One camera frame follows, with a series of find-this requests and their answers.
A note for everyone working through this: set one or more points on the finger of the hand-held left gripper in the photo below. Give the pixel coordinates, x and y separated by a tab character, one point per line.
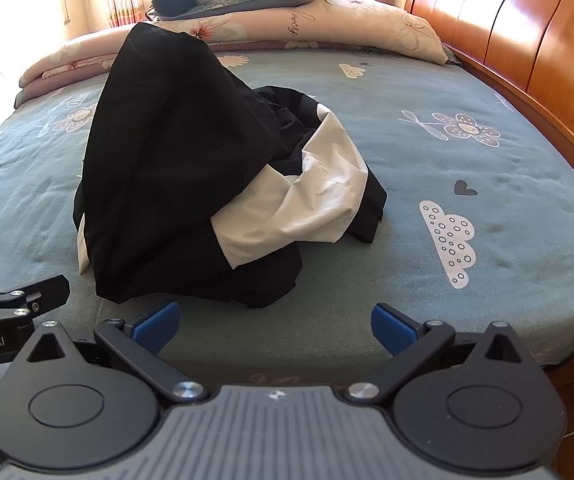
42	292

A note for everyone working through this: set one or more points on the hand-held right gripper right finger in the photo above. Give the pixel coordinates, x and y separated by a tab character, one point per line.
392	329

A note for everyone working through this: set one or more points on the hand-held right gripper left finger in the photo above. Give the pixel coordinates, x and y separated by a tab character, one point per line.
154	329

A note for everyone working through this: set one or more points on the black and white hooded jacket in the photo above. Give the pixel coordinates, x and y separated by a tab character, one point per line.
167	160

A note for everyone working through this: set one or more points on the pink floral folded quilt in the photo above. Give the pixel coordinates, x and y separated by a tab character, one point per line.
317	20

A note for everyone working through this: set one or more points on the orange wooden headboard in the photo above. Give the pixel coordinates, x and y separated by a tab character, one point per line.
517	25

